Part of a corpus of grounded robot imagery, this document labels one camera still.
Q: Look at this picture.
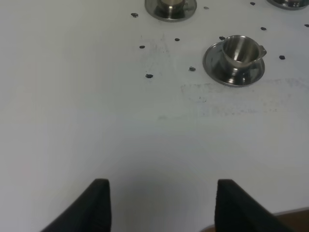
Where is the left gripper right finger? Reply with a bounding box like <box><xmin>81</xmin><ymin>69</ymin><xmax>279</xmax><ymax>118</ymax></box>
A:
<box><xmin>214</xmin><ymin>179</ymin><xmax>292</xmax><ymax>232</ymax></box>

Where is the near steel saucer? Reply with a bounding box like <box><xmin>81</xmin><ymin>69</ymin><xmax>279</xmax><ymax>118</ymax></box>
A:
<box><xmin>203</xmin><ymin>42</ymin><xmax>265</xmax><ymax>87</ymax></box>

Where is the near steel teacup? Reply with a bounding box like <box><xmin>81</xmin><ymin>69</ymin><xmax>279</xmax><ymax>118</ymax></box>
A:
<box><xmin>220</xmin><ymin>35</ymin><xmax>267</xmax><ymax>75</ymax></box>

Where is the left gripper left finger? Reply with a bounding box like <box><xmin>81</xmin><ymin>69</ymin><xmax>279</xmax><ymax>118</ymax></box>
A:
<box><xmin>43</xmin><ymin>179</ymin><xmax>112</xmax><ymax>232</ymax></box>

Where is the teapot steel saucer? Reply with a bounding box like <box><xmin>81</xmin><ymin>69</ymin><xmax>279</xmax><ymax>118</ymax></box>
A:
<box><xmin>268</xmin><ymin>0</ymin><xmax>309</xmax><ymax>10</ymax></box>

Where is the far steel teacup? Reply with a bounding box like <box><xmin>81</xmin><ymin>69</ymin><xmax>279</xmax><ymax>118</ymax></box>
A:
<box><xmin>157</xmin><ymin>0</ymin><xmax>186</xmax><ymax>13</ymax></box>

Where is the steel teacup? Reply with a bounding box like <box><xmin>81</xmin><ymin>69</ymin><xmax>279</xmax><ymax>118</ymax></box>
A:
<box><xmin>220</xmin><ymin>35</ymin><xmax>267</xmax><ymax>75</ymax></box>
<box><xmin>157</xmin><ymin>0</ymin><xmax>186</xmax><ymax>13</ymax></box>

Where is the far steel saucer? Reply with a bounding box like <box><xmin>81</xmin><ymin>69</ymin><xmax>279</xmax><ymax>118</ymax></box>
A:
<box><xmin>144</xmin><ymin>0</ymin><xmax>197</xmax><ymax>22</ymax></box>

